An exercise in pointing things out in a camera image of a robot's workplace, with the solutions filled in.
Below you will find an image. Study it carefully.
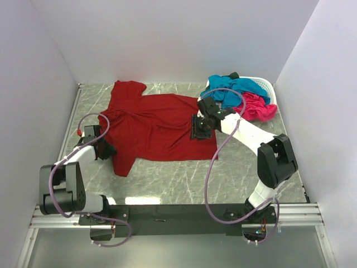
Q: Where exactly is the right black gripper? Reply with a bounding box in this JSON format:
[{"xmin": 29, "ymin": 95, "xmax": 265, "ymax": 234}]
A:
[{"xmin": 189, "ymin": 114, "xmax": 213, "ymax": 141}]

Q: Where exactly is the red t-shirt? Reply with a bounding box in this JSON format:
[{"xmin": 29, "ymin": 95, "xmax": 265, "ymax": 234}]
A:
[{"xmin": 98, "ymin": 81, "xmax": 217, "ymax": 176}]

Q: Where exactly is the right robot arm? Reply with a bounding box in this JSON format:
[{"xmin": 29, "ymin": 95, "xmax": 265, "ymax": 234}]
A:
[{"xmin": 191, "ymin": 97, "xmax": 298, "ymax": 223}]

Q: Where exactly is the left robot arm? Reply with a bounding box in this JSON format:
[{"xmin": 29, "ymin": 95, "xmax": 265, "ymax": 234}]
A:
[{"xmin": 39, "ymin": 125, "xmax": 116, "ymax": 224}]

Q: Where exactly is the blue t-shirt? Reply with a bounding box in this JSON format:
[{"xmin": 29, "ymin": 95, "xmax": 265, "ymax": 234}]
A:
[{"xmin": 200, "ymin": 74, "xmax": 271, "ymax": 108}]

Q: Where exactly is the pink t-shirt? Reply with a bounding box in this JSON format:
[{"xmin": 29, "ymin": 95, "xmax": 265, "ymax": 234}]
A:
[{"xmin": 242, "ymin": 92, "xmax": 278, "ymax": 122}]

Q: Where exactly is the dark green garment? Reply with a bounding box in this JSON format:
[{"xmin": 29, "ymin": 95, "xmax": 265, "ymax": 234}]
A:
[{"xmin": 229, "ymin": 72, "xmax": 240, "ymax": 79}]

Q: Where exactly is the white laundry basket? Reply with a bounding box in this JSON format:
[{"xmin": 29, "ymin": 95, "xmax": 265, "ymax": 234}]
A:
[{"xmin": 206, "ymin": 75, "xmax": 277, "ymax": 107}]

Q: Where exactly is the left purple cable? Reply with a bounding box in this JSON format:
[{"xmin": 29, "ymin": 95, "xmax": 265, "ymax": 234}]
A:
[{"xmin": 49, "ymin": 112, "xmax": 132, "ymax": 248}]

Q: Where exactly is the purple cable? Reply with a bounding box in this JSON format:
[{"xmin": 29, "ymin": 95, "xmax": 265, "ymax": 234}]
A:
[
  {"xmin": 49, "ymin": 112, "xmax": 132, "ymax": 248},
  {"xmin": 199, "ymin": 88, "xmax": 280, "ymax": 245}
]

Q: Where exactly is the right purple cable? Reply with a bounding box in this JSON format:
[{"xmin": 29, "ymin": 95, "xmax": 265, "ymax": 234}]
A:
[{"xmin": 199, "ymin": 88, "xmax": 280, "ymax": 245}]

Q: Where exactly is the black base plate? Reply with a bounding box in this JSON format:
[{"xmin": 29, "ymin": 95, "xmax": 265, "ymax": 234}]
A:
[{"xmin": 79, "ymin": 204, "xmax": 277, "ymax": 240}]

